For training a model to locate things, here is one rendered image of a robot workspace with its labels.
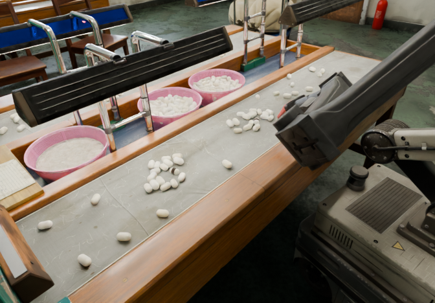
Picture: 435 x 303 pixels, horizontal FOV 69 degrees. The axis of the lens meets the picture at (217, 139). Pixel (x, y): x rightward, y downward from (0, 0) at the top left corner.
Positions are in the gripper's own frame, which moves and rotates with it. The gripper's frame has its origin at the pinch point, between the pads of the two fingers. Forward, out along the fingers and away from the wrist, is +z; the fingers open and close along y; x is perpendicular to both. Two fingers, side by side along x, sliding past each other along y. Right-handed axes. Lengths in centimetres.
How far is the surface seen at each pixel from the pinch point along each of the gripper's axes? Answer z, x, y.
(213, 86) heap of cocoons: 42, -23, -16
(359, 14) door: 157, -43, -441
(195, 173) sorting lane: 12.4, 2.0, 32.1
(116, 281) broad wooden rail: -1, 10, 69
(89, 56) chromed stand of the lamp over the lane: 11, -41, 44
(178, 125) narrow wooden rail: 28.1, -14.3, 19.3
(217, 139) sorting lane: 18.2, -3.0, 13.8
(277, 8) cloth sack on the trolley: 158, -89, -259
